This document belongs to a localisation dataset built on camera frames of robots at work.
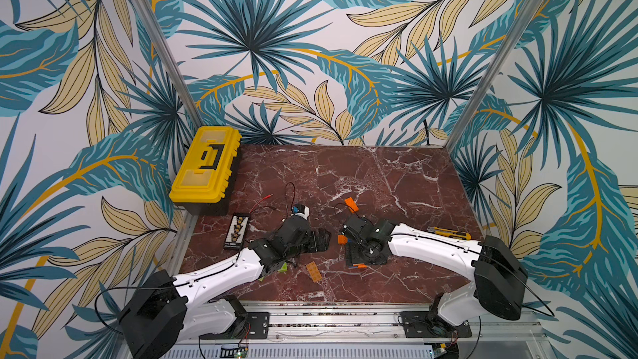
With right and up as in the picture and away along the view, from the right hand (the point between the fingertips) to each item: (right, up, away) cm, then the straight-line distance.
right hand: (357, 259), depth 82 cm
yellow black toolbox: (-53, +24, +2) cm, 58 cm away
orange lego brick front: (+1, -3, +2) cm, 4 cm away
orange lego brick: (0, +16, +18) cm, 24 cm away
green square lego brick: (-24, -3, -1) cm, 24 cm away
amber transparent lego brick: (-14, -5, +1) cm, 15 cm away
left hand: (-12, +7, -1) cm, 14 cm away
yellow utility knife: (+36, +6, +11) cm, 38 cm away
